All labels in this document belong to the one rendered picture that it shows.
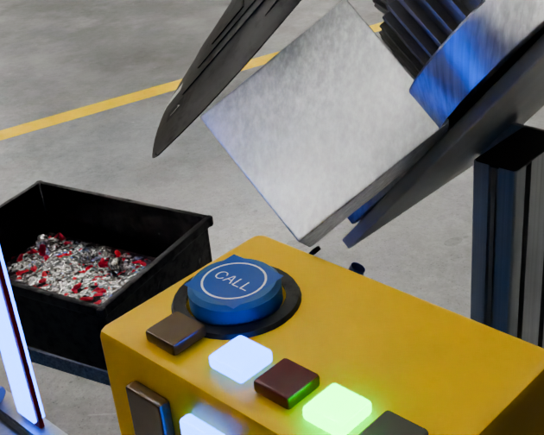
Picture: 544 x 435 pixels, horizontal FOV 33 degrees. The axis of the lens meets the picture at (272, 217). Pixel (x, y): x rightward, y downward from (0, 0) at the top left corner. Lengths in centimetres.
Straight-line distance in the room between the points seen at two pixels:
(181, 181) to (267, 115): 220
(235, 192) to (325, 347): 247
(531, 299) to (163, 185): 208
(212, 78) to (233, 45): 4
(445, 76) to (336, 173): 11
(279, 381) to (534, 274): 63
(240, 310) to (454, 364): 9
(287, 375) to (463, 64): 38
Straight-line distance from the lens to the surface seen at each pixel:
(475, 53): 67
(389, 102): 73
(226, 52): 90
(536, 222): 92
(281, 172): 73
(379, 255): 246
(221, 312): 38
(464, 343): 37
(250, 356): 36
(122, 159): 316
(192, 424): 36
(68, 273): 91
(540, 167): 90
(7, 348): 66
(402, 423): 32
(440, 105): 71
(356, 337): 37
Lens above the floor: 129
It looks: 29 degrees down
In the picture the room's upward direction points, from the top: 6 degrees counter-clockwise
